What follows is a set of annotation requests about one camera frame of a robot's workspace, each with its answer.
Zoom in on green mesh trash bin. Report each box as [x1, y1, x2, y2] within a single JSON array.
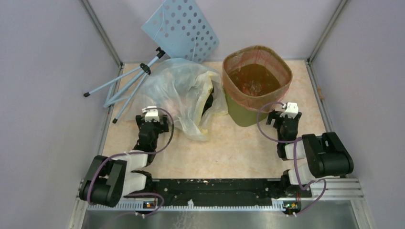
[[222, 45, 293, 128]]

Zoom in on large translucent white plastic bag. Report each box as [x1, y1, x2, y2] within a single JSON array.
[[125, 58, 228, 141]]

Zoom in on red translucent trash bag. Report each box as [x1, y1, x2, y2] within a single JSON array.
[[222, 45, 293, 114]]

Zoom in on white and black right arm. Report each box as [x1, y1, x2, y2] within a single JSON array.
[[266, 111, 354, 197]]

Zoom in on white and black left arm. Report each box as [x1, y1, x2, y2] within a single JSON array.
[[79, 111, 174, 207]]

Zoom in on light blue perforated music stand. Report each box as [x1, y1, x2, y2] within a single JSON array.
[[83, 0, 219, 124]]

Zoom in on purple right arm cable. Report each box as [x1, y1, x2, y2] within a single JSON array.
[[256, 102, 327, 217]]

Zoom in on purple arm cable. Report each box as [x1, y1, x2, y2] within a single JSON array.
[[86, 107, 175, 219], [256, 102, 327, 217]]

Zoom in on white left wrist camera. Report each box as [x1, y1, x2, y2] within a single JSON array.
[[142, 106, 160, 122]]

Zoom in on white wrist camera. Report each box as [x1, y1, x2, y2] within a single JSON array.
[[142, 106, 160, 122], [279, 102, 298, 119]]

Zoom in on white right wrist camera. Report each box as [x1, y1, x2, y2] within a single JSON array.
[[279, 102, 298, 119]]

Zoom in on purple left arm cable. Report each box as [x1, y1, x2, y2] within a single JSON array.
[[86, 107, 175, 219]]

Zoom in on wooden block by wall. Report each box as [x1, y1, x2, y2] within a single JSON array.
[[317, 87, 324, 101]]

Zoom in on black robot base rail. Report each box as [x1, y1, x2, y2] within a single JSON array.
[[123, 172, 312, 207]]

